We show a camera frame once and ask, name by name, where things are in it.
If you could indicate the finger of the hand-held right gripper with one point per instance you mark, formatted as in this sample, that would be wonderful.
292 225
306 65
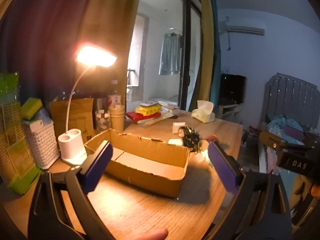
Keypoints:
271 138

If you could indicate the white grey flat device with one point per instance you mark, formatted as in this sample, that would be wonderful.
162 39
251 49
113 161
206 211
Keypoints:
148 103

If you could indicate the white lattice basket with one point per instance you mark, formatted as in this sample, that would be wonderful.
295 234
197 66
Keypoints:
42 145

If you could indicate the white television cabinet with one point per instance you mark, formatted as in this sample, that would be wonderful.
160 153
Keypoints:
230 111

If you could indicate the yellow green sponge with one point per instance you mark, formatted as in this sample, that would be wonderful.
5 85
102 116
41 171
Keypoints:
31 107

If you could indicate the dark navy curtain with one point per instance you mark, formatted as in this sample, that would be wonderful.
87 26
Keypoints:
45 30

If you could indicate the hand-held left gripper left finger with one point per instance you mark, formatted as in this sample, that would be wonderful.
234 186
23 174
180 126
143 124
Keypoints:
97 165

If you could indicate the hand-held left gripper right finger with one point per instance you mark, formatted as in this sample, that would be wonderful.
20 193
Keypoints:
222 167

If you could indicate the person's left hand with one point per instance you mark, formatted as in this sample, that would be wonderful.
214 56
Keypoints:
150 235

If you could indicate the clear glass jar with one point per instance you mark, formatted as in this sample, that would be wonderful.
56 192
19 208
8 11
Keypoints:
103 122

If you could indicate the clear plastic packages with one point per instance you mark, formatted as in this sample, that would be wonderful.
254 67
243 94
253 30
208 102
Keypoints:
170 107

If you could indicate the white air conditioner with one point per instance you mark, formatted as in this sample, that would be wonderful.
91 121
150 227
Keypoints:
246 26

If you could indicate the grey bed headboard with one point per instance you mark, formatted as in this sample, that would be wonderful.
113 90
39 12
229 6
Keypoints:
292 95

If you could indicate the brown printed cardboard box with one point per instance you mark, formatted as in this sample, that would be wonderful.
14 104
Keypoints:
80 115

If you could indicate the yellow wipes pack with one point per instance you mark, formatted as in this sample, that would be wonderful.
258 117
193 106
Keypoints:
147 110

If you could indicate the teal curtain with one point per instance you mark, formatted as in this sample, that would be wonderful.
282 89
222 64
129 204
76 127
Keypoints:
216 67

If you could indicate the mustard yellow curtain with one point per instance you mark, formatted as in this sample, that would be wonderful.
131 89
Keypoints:
206 42
112 17

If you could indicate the pale yellow tissue pack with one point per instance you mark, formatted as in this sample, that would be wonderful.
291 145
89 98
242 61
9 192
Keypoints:
203 116

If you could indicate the beige envelope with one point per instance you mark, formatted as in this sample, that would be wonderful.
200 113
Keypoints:
162 118

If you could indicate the black television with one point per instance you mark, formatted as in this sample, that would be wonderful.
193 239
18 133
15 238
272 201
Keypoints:
231 88

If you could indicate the hanging pale shirt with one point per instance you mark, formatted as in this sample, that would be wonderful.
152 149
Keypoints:
170 55

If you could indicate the white desk lamp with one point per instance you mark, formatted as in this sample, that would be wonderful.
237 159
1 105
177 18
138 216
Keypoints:
71 142

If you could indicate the pile of clothes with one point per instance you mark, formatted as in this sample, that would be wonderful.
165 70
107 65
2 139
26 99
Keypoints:
282 126

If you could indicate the white charger adapter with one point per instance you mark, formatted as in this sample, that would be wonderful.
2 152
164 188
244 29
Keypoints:
178 127

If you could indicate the red book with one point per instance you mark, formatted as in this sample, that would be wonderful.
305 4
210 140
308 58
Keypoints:
136 117

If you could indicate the white earbuds case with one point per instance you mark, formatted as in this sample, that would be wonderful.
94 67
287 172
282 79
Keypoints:
175 142

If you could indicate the stack of brown paper cups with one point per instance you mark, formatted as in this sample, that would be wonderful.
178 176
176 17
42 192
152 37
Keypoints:
117 122

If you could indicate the black sliding door frame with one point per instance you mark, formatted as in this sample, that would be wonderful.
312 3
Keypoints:
185 55

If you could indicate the clear water bottle red label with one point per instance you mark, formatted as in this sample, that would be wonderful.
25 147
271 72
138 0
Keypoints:
114 100

